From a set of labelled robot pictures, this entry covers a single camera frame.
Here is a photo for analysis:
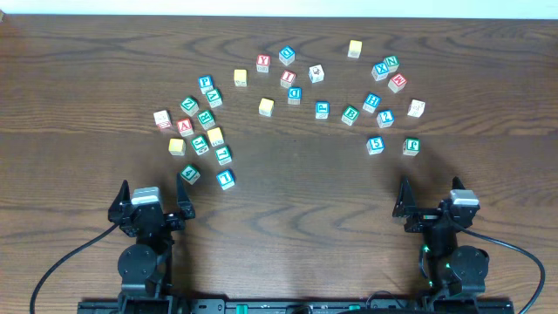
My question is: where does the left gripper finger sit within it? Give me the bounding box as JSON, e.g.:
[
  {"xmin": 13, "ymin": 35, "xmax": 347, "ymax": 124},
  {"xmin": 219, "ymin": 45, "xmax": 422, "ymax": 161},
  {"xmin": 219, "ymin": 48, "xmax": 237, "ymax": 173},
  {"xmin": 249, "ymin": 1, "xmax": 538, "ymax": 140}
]
[
  {"xmin": 176, "ymin": 173, "xmax": 195, "ymax": 220},
  {"xmin": 107, "ymin": 180, "xmax": 131, "ymax": 223}
]

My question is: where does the red A block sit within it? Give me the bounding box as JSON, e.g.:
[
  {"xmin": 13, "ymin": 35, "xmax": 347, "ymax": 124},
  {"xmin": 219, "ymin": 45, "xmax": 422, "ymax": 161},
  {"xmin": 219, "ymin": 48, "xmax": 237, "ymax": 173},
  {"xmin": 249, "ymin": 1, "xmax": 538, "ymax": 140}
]
[{"xmin": 177, "ymin": 118, "xmax": 194, "ymax": 137}]

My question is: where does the blue 2 block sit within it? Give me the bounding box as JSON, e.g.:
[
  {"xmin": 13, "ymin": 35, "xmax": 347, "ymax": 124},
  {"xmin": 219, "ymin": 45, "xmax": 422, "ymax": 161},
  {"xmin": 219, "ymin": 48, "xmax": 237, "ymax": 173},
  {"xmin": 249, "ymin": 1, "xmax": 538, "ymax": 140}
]
[{"xmin": 377, "ymin": 110, "xmax": 395, "ymax": 128}]

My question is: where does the red I block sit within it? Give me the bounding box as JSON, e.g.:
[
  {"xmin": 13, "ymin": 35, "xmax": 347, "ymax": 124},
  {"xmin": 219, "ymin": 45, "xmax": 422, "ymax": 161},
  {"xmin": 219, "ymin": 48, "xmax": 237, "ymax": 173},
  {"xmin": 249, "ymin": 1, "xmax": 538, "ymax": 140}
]
[{"xmin": 280, "ymin": 70, "xmax": 296, "ymax": 88}]

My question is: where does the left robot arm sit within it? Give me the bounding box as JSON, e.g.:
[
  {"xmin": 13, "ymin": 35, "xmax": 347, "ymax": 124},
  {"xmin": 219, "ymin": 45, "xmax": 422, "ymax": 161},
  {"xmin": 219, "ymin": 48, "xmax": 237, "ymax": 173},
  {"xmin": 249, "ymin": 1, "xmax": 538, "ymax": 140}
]
[{"xmin": 108, "ymin": 174, "xmax": 195, "ymax": 314}]

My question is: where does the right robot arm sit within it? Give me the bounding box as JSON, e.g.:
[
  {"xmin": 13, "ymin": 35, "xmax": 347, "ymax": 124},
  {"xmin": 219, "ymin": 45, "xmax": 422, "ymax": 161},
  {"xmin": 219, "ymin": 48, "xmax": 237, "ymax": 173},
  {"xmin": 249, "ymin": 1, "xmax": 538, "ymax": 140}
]
[{"xmin": 392, "ymin": 176, "xmax": 489, "ymax": 313}]

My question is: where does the green 4 block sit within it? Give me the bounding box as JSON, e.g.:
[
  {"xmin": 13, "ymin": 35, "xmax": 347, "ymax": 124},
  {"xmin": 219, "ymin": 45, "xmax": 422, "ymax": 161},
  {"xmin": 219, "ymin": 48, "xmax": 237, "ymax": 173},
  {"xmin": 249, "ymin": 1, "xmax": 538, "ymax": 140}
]
[{"xmin": 180, "ymin": 164, "xmax": 201, "ymax": 185}]

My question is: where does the blue T block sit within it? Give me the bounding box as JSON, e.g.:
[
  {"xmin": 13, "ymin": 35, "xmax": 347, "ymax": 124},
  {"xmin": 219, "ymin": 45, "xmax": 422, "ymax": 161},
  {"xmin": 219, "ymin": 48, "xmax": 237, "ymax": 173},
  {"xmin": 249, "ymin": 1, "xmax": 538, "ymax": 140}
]
[{"xmin": 216, "ymin": 169, "xmax": 235, "ymax": 190}]

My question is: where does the yellow C block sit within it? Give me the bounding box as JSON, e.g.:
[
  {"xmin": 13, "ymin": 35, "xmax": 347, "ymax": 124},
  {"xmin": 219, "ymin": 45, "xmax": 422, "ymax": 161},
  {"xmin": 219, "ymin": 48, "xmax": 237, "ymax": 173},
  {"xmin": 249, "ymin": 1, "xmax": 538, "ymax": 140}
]
[{"xmin": 168, "ymin": 139, "xmax": 187, "ymax": 156}]

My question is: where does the green J block right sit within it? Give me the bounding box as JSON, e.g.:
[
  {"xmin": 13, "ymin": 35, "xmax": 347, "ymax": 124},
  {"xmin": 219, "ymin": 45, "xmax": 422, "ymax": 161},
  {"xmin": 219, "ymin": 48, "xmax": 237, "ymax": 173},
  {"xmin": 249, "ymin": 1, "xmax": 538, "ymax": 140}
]
[{"xmin": 403, "ymin": 138, "xmax": 421, "ymax": 156}]

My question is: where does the green j block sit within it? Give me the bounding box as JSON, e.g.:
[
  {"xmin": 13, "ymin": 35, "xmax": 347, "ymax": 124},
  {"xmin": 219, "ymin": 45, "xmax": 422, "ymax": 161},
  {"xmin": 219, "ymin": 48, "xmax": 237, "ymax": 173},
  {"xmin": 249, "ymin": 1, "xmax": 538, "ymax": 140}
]
[
  {"xmin": 403, "ymin": 138, "xmax": 421, "ymax": 156},
  {"xmin": 190, "ymin": 134, "xmax": 209, "ymax": 155}
]

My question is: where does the green J block left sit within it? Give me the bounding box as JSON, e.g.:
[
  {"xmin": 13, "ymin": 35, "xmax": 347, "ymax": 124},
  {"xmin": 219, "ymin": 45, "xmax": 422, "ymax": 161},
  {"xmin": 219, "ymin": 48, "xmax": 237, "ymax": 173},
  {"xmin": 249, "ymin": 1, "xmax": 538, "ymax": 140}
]
[{"xmin": 190, "ymin": 134, "xmax": 209, "ymax": 155}]

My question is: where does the green L block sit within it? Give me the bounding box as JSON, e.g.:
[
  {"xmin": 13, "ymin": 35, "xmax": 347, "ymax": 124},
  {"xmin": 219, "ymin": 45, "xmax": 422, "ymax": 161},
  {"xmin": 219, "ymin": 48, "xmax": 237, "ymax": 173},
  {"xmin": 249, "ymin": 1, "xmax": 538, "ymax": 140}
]
[{"xmin": 214, "ymin": 146, "xmax": 232, "ymax": 166}]

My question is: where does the blue 5 block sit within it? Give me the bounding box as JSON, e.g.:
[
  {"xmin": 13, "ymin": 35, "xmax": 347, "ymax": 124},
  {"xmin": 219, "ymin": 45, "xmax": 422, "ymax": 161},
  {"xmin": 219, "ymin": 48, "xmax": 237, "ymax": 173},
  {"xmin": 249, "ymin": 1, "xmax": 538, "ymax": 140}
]
[{"xmin": 366, "ymin": 136, "xmax": 384, "ymax": 155}]

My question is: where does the yellow K block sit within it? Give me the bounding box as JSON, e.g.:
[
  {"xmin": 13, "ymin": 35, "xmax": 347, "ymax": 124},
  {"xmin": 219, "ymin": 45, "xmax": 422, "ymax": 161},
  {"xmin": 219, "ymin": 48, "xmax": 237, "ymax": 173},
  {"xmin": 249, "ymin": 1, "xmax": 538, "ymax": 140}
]
[{"xmin": 207, "ymin": 127, "xmax": 225, "ymax": 147}]

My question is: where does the green R block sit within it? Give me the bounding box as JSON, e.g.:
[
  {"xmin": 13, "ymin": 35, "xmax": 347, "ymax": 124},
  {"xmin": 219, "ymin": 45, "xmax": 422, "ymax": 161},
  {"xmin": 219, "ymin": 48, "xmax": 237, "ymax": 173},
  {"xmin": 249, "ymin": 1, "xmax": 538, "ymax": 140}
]
[{"xmin": 197, "ymin": 110, "xmax": 215, "ymax": 130}]

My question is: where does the white picture block right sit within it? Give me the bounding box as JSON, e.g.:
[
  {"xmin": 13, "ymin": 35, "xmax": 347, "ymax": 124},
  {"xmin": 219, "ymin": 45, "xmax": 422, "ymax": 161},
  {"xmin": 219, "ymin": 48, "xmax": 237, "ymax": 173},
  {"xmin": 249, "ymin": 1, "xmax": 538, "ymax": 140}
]
[{"xmin": 407, "ymin": 99, "xmax": 425, "ymax": 118}]

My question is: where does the white picture block red edge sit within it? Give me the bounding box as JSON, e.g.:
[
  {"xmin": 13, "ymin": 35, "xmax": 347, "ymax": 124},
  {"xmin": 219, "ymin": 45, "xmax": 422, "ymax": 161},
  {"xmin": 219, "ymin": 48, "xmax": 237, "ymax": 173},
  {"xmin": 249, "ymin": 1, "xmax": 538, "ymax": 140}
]
[{"xmin": 153, "ymin": 110, "xmax": 173, "ymax": 130}]

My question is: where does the green Z block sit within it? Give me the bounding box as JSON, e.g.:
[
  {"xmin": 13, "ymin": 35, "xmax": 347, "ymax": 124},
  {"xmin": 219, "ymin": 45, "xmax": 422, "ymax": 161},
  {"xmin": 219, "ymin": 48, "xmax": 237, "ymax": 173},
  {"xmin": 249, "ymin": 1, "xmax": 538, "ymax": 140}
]
[{"xmin": 180, "ymin": 96, "xmax": 200, "ymax": 117}]

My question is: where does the green B block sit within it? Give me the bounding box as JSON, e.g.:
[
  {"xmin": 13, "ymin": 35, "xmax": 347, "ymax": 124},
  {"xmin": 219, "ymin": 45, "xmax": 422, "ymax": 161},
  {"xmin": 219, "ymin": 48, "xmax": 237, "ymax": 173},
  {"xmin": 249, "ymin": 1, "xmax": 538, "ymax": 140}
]
[{"xmin": 341, "ymin": 106, "xmax": 360, "ymax": 126}]

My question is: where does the blue H block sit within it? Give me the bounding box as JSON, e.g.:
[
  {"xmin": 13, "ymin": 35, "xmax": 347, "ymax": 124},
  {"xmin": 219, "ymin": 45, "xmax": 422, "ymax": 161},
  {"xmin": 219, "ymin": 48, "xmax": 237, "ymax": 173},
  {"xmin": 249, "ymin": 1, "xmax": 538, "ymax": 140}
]
[{"xmin": 363, "ymin": 93, "xmax": 381, "ymax": 113}]

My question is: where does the green V block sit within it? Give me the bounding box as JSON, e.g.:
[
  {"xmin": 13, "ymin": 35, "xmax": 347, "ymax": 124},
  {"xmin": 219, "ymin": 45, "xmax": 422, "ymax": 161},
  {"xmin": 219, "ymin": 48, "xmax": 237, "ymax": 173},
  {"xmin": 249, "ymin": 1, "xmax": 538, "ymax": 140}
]
[{"xmin": 205, "ymin": 89, "xmax": 223, "ymax": 108}]

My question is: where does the red M block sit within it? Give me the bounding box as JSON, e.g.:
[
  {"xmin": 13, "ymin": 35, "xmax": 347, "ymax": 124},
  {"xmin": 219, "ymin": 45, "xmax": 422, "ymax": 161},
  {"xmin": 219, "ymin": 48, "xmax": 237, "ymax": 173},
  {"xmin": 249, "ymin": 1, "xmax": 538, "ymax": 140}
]
[{"xmin": 388, "ymin": 73, "xmax": 407, "ymax": 93}]

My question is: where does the blue P block left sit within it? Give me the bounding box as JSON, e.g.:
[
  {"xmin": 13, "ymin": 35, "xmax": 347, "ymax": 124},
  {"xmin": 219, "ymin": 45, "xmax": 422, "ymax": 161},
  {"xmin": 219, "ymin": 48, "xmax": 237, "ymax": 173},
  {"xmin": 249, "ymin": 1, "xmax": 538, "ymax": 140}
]
[{"xmin": 198, "ymin": 75, "xmax": 214, "ymax": 94}]

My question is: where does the blue p block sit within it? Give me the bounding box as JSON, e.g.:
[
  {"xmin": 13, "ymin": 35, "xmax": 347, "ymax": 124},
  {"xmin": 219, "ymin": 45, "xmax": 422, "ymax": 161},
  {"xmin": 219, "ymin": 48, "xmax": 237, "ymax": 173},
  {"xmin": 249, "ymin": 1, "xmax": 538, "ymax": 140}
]
[
  {"xmin": 315, "ymin": 101, "xmax": 330, "ymax": 119},
  {"xmin": 198, "ymin": 75, "xmax": 214, "ymax": 94}
]

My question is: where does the yellow S block centre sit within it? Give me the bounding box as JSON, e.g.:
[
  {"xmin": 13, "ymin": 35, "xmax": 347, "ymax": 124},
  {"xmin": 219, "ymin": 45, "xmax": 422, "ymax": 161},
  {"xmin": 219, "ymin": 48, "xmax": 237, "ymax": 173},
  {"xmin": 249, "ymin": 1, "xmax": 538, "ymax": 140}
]
[{"xmin": 258, "ymin": 98, "xmax": 275, "ymax": 117}]

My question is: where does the blue P block centre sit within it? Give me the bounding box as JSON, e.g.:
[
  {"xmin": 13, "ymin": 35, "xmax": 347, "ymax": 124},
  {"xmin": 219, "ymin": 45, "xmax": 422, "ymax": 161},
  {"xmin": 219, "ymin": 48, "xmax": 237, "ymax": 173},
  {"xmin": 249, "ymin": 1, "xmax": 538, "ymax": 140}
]
[{"xmin": 315, "ymin": 101, "xmax": 330, "ymax": 119}]

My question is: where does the blue X block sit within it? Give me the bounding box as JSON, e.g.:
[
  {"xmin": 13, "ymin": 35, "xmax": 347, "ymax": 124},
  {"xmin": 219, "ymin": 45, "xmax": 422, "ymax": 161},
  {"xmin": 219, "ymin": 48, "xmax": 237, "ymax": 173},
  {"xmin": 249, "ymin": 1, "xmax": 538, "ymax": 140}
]
[{"xmin": 371, "ymin": 62, "xmax": 390, "ymax": 81}]

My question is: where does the yellow O block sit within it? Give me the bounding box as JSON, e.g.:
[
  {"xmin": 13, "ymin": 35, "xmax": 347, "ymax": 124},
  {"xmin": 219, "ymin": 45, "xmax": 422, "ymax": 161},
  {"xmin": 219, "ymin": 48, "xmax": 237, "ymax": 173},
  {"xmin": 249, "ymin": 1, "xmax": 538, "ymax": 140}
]
[{"xmin": 234, "ymin": 69, "xmax": 248, "ymax": 86}]

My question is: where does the green N block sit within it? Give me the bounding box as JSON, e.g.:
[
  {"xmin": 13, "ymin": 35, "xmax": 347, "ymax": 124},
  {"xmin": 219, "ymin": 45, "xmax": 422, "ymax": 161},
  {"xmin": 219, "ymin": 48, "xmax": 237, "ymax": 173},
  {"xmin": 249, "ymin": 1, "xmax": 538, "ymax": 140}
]
[{"xmin": 384, "ymin": 55, "xmax": 400, "ymax": 73}]

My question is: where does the blue D block lower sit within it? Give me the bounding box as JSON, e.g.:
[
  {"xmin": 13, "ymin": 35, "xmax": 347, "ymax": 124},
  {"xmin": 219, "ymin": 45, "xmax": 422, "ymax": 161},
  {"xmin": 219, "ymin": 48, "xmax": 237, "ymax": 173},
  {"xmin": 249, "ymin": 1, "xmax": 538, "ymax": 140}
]
[{"xmin": 288, "ymin": 87, "xmax": 302, "ymax": 105}]

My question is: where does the white picture block centre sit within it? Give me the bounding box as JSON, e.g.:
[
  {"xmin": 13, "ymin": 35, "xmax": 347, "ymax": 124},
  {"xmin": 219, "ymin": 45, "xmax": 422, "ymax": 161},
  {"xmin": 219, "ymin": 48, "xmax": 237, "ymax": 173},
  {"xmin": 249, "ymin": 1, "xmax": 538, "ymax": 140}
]
[{"xmin": 309, "ymin": 65, "xmax": 324, "ymax": 84}]

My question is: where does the red Y block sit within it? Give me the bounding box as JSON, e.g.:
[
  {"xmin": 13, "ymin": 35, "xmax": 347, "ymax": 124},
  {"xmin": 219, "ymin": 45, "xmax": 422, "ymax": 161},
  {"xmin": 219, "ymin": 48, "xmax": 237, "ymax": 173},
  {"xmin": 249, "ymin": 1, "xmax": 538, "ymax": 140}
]
[{"xmin": 256, "ymin": 54, "xmax": 271, "ymax": 72}]

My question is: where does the yellow block top right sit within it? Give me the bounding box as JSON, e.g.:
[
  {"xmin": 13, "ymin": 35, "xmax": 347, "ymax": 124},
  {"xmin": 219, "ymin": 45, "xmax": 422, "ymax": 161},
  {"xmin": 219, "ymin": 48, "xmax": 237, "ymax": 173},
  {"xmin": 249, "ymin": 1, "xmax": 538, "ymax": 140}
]
[{"xmin": 347, "ymin": 40, "xmax": 363, "ymax": 58}]

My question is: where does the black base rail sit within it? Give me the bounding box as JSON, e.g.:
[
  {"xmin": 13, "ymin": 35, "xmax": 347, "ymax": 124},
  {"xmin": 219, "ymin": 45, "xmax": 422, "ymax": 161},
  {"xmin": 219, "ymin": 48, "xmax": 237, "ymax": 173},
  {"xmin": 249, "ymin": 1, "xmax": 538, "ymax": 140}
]
[{"xmin": 77, "ymin": 297, "xmax": 515, "ymax": 314}]

